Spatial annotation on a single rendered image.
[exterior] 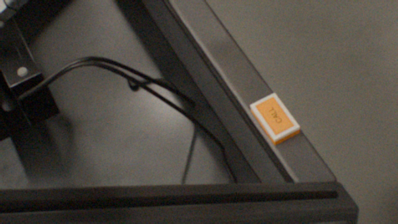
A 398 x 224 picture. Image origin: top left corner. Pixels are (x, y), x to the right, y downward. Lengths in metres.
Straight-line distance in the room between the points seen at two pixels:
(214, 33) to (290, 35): 1.22
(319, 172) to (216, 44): 0.20
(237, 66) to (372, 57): 1.23
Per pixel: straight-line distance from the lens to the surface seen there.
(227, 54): 0.84
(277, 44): 2.06
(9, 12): 0.72
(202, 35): 0.86
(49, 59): 1.04
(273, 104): 0.78
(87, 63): 0.77
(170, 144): 0.92
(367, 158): 1.87
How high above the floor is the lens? 1.61
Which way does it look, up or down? 56 degrees down
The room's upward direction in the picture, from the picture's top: 12 degrees counter-clockwise
